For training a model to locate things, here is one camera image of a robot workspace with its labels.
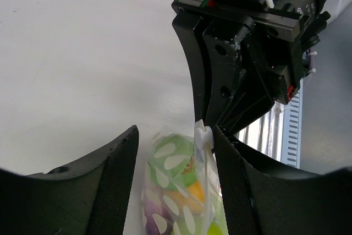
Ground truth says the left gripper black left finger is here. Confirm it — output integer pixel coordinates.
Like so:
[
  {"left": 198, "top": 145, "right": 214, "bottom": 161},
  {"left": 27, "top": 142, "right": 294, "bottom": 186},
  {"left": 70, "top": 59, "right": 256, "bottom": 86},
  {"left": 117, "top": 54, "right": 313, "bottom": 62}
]
[{"left": 1, "top": 126, "right": 139, "bottom": 234}]

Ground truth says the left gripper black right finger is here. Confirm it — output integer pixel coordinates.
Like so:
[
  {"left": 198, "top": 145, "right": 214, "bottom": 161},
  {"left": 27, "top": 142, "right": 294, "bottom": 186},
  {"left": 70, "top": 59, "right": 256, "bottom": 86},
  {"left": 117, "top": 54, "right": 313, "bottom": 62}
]
[{"left": 213, "top": 127, "right": 351, "bottom": 234}]

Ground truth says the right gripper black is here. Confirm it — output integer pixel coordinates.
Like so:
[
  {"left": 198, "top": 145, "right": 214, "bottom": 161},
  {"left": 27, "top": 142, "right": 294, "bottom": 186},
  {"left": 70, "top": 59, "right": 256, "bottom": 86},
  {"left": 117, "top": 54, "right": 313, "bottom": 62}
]
[{"left": 172, "top": 0, "right": 330, "bottom": 133}]

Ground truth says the yellow-green toy pear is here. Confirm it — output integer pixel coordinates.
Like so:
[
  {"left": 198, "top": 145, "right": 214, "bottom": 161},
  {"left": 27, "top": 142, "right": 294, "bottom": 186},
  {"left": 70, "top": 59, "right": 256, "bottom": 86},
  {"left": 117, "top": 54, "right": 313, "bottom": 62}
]
[{"left": 206, "top": 221, "right": 228, "bottom": 235}]

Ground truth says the orange toy lemon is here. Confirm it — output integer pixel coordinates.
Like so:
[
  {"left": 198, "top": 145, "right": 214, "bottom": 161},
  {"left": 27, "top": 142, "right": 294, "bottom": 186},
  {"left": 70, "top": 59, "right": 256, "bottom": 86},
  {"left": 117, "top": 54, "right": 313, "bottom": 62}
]
[{"left": 167, "top": 181, "right": 205, "bottom": 215}]

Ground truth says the purple toy eggplant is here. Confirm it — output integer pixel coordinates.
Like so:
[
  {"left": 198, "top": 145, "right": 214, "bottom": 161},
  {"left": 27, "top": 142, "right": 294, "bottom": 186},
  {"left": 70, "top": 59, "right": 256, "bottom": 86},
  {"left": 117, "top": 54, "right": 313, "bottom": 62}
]
[{"left": 142, "top": 188, "right": 173, "bottom": 234}]

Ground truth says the clear zip top bag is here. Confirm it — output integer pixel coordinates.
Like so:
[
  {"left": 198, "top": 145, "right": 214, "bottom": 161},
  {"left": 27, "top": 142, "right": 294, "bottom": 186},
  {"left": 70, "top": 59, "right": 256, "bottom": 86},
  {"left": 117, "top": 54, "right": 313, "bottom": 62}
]
[{"left": 141, "top": 120, "right": 229, "bottom": 234}]

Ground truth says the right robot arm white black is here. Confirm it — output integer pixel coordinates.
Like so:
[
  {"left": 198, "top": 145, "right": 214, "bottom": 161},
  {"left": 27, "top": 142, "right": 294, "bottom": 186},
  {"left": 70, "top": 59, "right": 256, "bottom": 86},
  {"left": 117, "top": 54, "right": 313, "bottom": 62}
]
[{"left": 172, "top": 0, "right": 330, "bottom": 133}]

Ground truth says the aluminium mounting rail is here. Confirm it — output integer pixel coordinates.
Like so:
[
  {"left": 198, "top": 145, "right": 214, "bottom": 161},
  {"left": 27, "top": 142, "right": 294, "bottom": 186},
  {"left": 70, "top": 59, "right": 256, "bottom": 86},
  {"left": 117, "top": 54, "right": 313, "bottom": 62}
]
[{"left": 235, "top": 102, "right": 284, "bottom": 162}]

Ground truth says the slotted white cable duct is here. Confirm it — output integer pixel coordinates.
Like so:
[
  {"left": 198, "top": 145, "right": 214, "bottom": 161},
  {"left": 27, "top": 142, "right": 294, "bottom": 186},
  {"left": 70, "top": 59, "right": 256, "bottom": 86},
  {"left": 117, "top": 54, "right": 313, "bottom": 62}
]
[{"left": 280, "top": 79, "right": 304, "bottom": 169}]

